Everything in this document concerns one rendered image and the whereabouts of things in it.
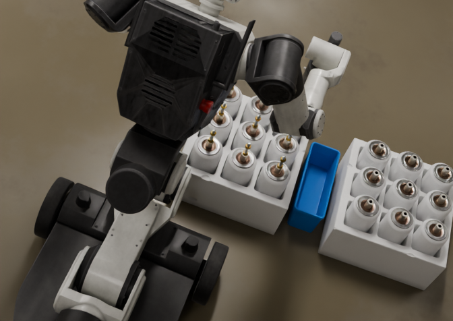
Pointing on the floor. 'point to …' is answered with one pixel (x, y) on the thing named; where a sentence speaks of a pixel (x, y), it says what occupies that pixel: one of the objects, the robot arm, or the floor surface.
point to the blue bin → (314, 187)
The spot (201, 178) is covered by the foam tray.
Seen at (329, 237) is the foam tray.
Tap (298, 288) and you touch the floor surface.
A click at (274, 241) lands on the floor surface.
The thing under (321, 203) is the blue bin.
